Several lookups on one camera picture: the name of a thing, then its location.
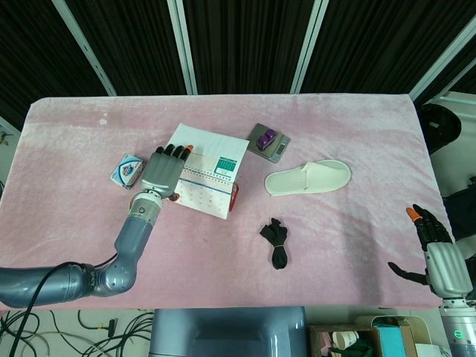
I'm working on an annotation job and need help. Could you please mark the left robot hand, orange fingertips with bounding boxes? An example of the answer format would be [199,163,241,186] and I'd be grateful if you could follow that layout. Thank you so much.
[139,144,195,204]

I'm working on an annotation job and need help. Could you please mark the right robot hand, orange fingertips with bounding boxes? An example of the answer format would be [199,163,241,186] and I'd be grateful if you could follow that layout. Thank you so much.
[387,203,474,299]

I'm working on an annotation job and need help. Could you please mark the spiral desk calendar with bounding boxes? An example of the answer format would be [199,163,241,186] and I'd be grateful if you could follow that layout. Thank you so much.
[163,122,251,222]

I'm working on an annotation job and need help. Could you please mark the blue and white soap box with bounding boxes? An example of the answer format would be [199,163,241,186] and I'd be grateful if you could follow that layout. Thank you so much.
[109,152,145,190]

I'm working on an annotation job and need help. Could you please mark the teal packet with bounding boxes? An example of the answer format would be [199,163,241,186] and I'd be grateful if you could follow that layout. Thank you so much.
[373,316,411,357]

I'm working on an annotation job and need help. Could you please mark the purple plastic block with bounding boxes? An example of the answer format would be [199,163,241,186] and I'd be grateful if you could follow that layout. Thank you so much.
[257,128,277,151]

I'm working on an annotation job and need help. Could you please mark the silver digital kitchen scale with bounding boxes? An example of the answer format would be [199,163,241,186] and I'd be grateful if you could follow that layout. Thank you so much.
[247,123,292,164]

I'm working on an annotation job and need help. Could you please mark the white paper cup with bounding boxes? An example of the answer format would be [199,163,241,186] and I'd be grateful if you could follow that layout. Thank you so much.
[332,330,360,351]

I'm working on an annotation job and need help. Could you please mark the black rolled socks bundle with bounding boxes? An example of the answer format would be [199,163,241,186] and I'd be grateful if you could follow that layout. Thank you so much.
[259,218,290,271]

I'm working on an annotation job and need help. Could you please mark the black round chair back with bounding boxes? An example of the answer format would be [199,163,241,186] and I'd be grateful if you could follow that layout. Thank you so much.
[419,103,463,154]

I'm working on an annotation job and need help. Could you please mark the brown cardboard box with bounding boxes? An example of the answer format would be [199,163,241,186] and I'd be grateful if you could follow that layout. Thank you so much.
[308,315,432,357]

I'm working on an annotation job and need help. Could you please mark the white disposable slipper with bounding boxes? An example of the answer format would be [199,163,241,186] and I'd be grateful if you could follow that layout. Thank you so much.
[264,159,353,197]

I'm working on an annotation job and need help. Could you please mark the black pleated curtain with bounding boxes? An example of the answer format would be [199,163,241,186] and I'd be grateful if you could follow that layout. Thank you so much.
[0,0,476,131]

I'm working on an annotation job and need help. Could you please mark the grey-blue robot torso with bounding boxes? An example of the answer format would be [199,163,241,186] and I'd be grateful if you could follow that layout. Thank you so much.
[149,306,308,357]

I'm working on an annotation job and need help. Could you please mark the pink fleece table cloth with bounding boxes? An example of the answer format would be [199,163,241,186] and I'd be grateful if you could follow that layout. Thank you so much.
[0,94,457,312]

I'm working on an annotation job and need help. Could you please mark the white double frame post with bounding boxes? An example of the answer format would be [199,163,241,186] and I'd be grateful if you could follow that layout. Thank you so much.
[167,0,199,96]
[289,0,325,94]

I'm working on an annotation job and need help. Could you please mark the slanted white frame post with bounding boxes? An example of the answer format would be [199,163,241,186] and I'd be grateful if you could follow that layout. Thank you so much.
[410,10,476,102]
[51,0,118,97]

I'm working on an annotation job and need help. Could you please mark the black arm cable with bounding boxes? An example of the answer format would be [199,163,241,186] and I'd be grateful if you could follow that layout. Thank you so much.
[6,252,120,357]

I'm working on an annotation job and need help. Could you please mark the black floor cable tangle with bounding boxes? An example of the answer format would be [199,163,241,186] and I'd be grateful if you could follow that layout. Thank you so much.
[0,308,155,357]

